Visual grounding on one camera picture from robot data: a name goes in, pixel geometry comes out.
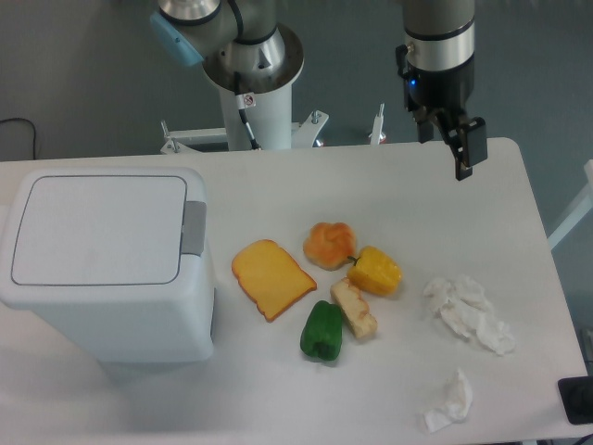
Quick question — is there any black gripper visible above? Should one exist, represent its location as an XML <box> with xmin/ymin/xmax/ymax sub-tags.
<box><xmin>396</xmin><ymin>44</ymin><xmax>487</xmax><ymax>181</ymax></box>

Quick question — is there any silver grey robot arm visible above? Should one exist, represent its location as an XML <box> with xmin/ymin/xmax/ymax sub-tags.
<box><xmin>150</xmin><ymin>1</ymin><xmax>487</xmax><ymax>180</ymax></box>

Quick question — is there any grey trash can push button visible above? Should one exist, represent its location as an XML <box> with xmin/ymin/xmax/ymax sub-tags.
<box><xmin>181</xmin><ymin>201</ymin><xmax>207</xmax><ymax>256</ymax></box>

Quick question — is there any white lidded trash can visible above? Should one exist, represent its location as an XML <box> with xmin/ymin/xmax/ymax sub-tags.
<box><xmin>1</xmin><ymin>167</ymin><xmax>215</xmax><ymax>362</ymax></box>

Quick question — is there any yellow bell pepper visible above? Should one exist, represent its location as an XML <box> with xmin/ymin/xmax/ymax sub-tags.
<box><xmin>347</xmin><ymin>246</ymin><xmax>402</xmax><ymax>297</ymax></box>

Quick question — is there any round bread roll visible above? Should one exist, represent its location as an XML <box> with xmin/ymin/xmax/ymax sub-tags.
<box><xmin>303</xmin><ymin>222</ymin><xmax>357</xmax><ymax>271</ymax></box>

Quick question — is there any large crumpled white tissue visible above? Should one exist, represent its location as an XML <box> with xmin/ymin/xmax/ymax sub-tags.
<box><xmin>423</xmin><ymin>274</ymin><xmax>516</xmax><ymax>356</ymax></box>

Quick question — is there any pale bread chunk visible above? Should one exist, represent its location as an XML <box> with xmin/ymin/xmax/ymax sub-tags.
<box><xmin>330</xmin><ymin>278</ymin><xmax>378</xmax><ymax>339</ymax></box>

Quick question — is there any orange toast slice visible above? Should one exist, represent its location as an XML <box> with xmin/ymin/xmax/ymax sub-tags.
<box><xmin>232</xmin><ymin>239</ymin><xmax>317</xmax><ymax>323</ymax></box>

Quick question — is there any green bell pepper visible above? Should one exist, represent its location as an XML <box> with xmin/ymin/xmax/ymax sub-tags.
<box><xmin>300</xmin><ymin>300</ymin><xmax>342</xmax><ymax>362</ymax></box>

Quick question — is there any small crumpled white tissue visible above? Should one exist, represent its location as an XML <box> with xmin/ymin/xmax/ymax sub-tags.
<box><xmin>423</xmin><ymin>368</ymin><xmax>473</xmax><ymax>434</ymax></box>

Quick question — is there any black device at table edge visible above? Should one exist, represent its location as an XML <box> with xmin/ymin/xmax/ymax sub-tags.
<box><xmin>558</xmin><ymin>375</ymin><xmax>592</xmax><ymax>425</ymax></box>

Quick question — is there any white frame at right edge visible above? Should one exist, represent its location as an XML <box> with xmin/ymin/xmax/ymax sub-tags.
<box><xmin>548</xmin><ymin>159</ymin><xmax>592</xmax><ymax>250</ymax></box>

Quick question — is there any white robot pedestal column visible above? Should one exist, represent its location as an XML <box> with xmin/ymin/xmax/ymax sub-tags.
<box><xmin>218</xmin><ymin>83</ymin><xmax>292</xmax><ymax>146</ymax></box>

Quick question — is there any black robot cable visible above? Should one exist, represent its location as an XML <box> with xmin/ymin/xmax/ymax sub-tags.
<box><xmin>233</xmin><ymin>71</ymin><xmax>263</xmax><ymax>152</ymax></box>

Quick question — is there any white pedestal base frame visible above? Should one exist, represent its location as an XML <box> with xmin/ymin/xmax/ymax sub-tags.
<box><xmin>159</xmin><ymin>103</ymin><xmax>387</xmax><ymax>156</ymax></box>

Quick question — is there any black floor cable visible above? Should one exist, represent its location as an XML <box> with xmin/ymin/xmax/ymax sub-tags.
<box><xmin>0</xmin><ymin>118</ymin><xmax>37</xmax><ymax>162</ymax></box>

